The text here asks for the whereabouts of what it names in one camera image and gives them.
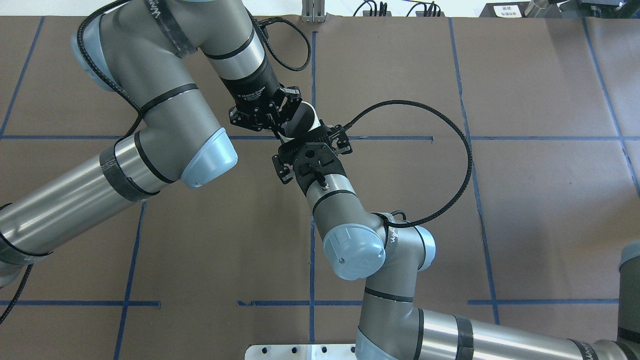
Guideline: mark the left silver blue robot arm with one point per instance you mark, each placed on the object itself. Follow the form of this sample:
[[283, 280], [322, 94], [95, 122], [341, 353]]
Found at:
[[136, 49]]

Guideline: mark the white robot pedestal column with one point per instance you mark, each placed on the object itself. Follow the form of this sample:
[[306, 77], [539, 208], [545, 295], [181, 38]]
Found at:
[[301, 352]]

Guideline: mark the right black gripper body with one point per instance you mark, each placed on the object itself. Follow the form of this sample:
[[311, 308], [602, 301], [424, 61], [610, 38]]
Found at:
[[282, 169]]

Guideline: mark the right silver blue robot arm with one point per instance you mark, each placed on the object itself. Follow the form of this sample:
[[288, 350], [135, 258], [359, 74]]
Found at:
[[389, 256]]

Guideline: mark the white mug with handle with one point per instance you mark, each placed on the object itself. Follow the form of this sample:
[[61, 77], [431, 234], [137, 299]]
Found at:
[[302, 121]]

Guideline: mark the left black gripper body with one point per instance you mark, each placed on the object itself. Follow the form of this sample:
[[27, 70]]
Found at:
[[254, 90]]

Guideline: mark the silver metal cylinder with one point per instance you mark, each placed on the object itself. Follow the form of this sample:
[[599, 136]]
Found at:
[[537, 8]]

